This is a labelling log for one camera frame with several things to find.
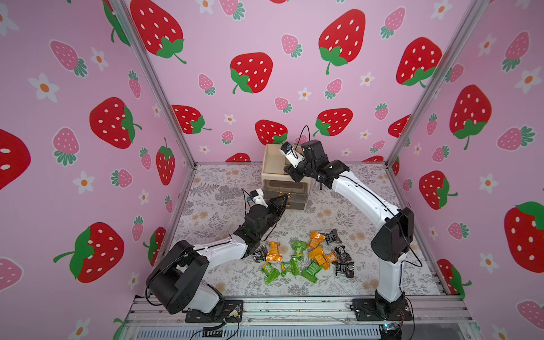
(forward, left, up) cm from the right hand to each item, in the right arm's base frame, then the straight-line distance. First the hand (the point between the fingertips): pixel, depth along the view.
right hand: (296, 161), depth 86 cm
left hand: (-15, +1, -5) cm, 15 cm away
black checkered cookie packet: (-31, +14, -25) cm, 42 cm away
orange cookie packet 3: (-29, -11, -25) cm, 40 cm away
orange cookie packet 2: (-22, -11, -25) cm, 35 cm away
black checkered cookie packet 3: (-28, -21, -26) cm, 43 cm away
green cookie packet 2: (-38, +8, -26) cm, 46 cm away
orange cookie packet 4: (-30, -15, -25) cm, 42 cm away
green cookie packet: (-26, -3, -25) cm, 36 cm away
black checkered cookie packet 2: (-20, -18, -25) cm, 37 cm away
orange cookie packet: (-30, +7, -25) cm, 40 cm away
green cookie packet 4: (-36, -7, -26) cm, 45 cm away
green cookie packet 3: (-34, 0, -26) cm, 43 cm away
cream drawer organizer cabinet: (-8, +8, -5) cm, 12 cm away
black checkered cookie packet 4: (-33, -22, -26) cm, 48 cm away
